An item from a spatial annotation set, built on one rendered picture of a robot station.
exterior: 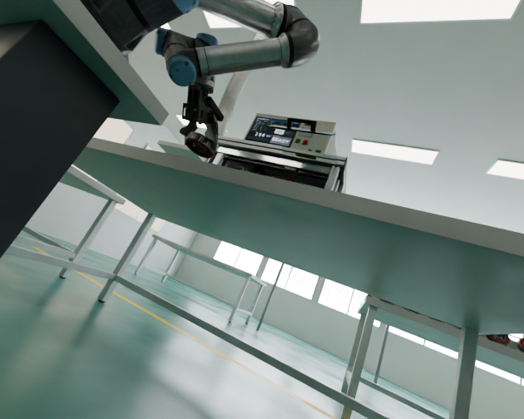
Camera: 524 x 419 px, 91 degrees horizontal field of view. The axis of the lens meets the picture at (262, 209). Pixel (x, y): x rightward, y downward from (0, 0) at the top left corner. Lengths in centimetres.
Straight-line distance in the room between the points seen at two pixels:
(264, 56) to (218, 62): 13
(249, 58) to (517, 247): 77
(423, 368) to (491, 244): 685
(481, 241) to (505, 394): 731
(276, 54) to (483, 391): 754
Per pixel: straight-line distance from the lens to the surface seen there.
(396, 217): 66
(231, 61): 85
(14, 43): 64
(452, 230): 68
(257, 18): 97
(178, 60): 81
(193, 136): 95
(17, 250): 177
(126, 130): 638
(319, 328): 727
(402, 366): 739
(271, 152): 126
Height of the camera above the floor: 43
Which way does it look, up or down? 18 degrees up
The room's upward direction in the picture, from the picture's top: 24 degrees clockwise
